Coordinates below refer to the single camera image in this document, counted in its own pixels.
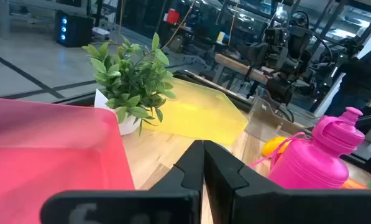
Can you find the wooden workbench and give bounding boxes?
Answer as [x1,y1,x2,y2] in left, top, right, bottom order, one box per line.
[214,52,270,85]

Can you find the yellow translucent plastic bin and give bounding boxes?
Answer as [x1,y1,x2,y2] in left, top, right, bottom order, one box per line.
[142,77,249,146]

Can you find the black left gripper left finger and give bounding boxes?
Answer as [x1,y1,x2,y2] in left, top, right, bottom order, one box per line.
[40,139,204,224]

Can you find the clear plastic bin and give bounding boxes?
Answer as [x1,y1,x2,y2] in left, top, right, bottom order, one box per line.
[244,95,313,143]

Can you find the pink plastic bin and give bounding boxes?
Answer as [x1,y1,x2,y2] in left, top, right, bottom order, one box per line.
[0,97,136,224]

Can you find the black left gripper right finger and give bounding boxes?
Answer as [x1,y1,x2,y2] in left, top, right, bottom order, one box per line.
[203,139,371,224]

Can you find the black computer tower blue lights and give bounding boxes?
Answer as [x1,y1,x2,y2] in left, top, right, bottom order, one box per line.
[54,11,94,48]

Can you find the pink plastic bottle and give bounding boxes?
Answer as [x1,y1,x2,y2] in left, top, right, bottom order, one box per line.
[249,106,366,190]

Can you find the red canister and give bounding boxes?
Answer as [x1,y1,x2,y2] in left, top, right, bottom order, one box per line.
[166,8,180,25]

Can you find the green plant in white pot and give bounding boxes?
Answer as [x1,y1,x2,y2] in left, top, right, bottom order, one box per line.
[81,32,177,137]

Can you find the red orange mango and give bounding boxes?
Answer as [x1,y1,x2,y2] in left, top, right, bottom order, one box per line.
[341,178,371,190]

